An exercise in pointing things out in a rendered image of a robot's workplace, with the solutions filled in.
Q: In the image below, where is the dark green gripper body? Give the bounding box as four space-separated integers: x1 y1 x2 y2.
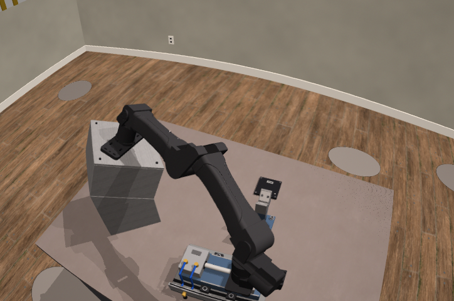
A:
224 269 252 297

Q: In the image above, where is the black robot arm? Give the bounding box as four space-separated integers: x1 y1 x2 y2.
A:
100 103 287 297

